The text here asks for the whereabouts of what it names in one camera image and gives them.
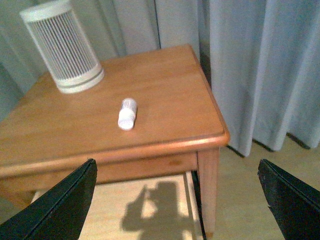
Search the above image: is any white cylindrical air purifier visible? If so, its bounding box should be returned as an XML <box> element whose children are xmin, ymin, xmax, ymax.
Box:
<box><xmin>19</xmin><ymin>0</ymin><xmax>105</xmax><ymax>94</ymax></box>

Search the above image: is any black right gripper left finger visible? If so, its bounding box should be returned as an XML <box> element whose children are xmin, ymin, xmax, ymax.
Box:
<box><xmin>0</xmin><ymin>159</ymin><xmax>97</xmax><ymax>240</ymax></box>

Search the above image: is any wooden drawer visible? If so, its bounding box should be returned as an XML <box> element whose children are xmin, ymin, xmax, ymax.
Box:
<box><xmin>31</xmin><ymin>170</ymin><xmax>206</xmax><ymax>240</ymax></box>

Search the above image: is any white medicine bottle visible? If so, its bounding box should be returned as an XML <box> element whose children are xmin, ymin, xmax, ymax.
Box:
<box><xmin>117</xmin><ymin>98</ymin><xmax>137</xmax><ymax>131</ymax></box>

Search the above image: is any wooden nightstand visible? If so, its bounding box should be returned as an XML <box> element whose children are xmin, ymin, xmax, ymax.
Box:
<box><xmin>0</xmin><ymin>45</ymin><xmax>230</xmax><ymax>236</ymax></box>

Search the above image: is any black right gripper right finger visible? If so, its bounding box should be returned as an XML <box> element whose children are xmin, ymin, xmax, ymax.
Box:
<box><xmin>257</xmin><ymin>159</ymin><xmax>320</xmax><ymax>240</ymax></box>

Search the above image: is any grey curtain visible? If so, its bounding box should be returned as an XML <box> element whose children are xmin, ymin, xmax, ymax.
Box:
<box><xmin>0</xmin><ymin>0</ymin><xmax>320</xmax><ymax>158</ymax></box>

